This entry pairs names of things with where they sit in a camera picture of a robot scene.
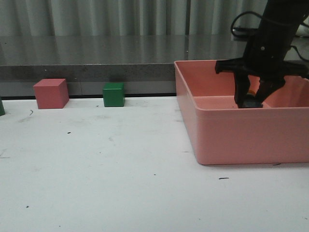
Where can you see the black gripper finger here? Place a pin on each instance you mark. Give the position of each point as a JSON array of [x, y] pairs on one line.
[[242, 84], [267, 87]]

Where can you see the pink cube block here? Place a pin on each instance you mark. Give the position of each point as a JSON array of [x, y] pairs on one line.
[[51, 93]]

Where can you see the yellow push button switch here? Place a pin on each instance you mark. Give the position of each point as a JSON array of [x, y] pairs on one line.
[[250, 101]]

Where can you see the grey counter shelf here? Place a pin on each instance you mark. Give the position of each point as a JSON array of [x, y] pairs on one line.
[[145, 64]]

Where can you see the pink plastic bin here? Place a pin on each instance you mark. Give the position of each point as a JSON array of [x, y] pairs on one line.
[[222, 133]]

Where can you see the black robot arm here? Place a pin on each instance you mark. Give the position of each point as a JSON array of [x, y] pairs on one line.
[[280, 15]]

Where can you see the green cube block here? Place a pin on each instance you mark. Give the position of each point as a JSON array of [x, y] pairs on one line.
[[113, 94]]

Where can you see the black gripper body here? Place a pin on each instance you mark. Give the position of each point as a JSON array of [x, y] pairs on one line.
[[263, 56]]

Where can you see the white appliance in background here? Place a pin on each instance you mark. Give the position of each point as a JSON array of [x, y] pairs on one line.
[[303, 29]]

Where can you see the dark green block at edge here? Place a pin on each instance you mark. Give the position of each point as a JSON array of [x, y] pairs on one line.
[[2, 110]]

